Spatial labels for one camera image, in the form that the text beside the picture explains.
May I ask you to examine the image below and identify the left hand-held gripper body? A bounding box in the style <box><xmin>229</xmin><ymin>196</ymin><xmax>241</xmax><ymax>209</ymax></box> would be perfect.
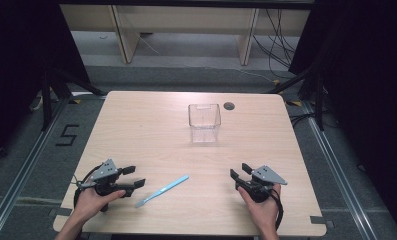
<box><xmin>80</xmin><ymin>158</ymin><xmax>136</xmax><ymax>213</ymax></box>

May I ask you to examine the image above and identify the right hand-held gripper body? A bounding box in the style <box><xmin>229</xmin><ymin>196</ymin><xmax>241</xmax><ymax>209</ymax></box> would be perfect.
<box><xmin>235</xmin><ymin>165</ymin><xmax>289</xmax><ymax>204</ymax></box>

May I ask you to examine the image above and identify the light blue toothbrush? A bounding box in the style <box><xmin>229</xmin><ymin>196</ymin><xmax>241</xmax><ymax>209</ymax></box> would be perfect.
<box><xmin>134</xmin><ymin>174</ymin><xmax>190</xmax><ymax>209</ymax></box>

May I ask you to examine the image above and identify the clear plastic container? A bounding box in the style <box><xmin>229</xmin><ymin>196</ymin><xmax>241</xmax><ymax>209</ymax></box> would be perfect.
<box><xmin>187</xmin><ymin>103</ymin><xmax>222</xmax><ymax>145</ymax></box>

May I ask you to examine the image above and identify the person's left hand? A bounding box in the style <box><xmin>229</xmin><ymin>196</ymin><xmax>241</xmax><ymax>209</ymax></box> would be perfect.
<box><xmin>73</xmin><ymin>187</ymin><xmax>127</xmax><ymax>228</ymax></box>

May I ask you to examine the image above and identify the person's right hand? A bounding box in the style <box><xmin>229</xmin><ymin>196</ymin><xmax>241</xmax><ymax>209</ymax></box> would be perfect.
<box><xmin>237</xmin><ymin>183</ymin><xmax>283</xmax><ymax>234</ymax></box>

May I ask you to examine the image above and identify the black metal stand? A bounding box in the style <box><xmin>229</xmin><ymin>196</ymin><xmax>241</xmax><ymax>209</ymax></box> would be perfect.
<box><xmin>267</xmin><ymin>61</ymin><xmax>326</xmax><ymax>132</ymax></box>
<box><xmin>40</xmin><ymin>64</ymin><xmax>106</xmax><ymax>132</ymax></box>

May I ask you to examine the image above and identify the black curtain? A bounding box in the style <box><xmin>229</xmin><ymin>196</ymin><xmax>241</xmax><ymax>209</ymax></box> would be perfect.
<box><xmin>0</xmin><ymin>0</ymin><xmax>91</xmax><ymax>168</ymax></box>
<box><xmin>288</xmin><ymin>0</ymin><xmax>397</xmax><ymax>231</ymax></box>

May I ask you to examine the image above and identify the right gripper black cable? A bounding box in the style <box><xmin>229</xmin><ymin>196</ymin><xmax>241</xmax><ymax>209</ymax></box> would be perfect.
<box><xmin>269</xmin><ymin>188</ymin><xmax>285</xmax><ymax>232</ymax></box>

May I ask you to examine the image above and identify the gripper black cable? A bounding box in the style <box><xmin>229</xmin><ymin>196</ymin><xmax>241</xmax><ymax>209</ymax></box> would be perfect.
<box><xmin>72</xmin><ymin>165</ymin><xmax>102</xmax><ymax>208</ymax></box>
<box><xmin>269</xmin><ymin>188</ymin><xmax>285</xmax><ymax>232</ymax></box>

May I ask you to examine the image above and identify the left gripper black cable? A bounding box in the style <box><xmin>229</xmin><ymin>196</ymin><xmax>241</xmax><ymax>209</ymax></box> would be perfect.
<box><xmin>72</xmin><ymin>165</ymin><xmax>102</xmax><ymax>208</ymax></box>

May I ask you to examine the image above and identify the black floor cable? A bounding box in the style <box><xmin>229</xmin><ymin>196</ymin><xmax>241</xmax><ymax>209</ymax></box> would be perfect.
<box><xmin>289</xmin><ymin>112</ymin><xmax>341</xmax><ymax>130</ymax></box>

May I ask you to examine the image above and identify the aluminium floor rail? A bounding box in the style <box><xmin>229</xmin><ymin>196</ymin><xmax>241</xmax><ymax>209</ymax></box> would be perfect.
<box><xmin>0</xmin><ymin>97</ymin><xmax>71</xmax><ymax>240</ymax></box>
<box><xmin>300</xmin><ymin>99</ymin><xmax>380</xmax><ymax>240</ymax></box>

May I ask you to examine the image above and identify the bundle of black cables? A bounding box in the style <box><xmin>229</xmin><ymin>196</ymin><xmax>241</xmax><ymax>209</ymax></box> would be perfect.
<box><xmin>252</xmin><ymin>8</ymin><xmax>302</xmax><ymax>80</ymax></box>

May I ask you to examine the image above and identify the beige wooden desk frame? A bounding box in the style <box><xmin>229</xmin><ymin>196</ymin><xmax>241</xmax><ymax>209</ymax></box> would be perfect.
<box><xmin>59</xmin><ymin>3</ymin><xmax>312</xmax><ymax>66</ymax></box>

